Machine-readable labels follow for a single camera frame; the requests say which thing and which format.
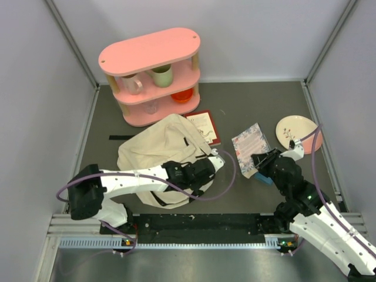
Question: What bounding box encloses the floral white book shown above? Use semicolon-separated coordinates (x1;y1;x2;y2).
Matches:
231;123;271;179

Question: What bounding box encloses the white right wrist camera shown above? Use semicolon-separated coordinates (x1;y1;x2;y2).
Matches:
287;139;304;161

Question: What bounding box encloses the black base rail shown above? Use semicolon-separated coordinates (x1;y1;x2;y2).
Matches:
116;213;298;246

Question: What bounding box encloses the cream and pink plate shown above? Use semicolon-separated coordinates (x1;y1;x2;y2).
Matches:
275;115;323;155

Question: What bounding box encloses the red-bordered white book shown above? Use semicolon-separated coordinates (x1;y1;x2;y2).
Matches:
184;110;221;146

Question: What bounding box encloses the cream canvas backpack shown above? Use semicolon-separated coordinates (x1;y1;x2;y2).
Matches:
117;114;212;209

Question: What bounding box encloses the pink three-tier shelf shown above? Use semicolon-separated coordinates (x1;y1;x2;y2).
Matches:
98;28;201;127

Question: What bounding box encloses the clear glass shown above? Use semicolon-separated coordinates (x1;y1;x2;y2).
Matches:
143;99;158;115

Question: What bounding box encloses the green mug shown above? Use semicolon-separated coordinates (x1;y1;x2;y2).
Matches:
146;64;173;88

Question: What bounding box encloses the orange bowl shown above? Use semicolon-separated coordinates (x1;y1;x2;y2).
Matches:
171;88;193;103

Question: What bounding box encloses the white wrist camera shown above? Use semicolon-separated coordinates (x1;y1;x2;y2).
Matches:
287;139;304;161
207;149;225;172

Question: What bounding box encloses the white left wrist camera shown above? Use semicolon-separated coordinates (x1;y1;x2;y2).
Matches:
207;149;225;172

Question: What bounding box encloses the grey cable duct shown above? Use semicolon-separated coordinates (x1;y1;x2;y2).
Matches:
59;236;298;251

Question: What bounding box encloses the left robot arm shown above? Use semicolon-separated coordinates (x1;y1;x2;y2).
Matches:
68;156;224;233

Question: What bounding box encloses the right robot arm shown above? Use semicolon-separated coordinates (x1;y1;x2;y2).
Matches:
251;149;375;281

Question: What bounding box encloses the pink mug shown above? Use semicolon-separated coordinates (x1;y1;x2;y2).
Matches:
121;73;143;95

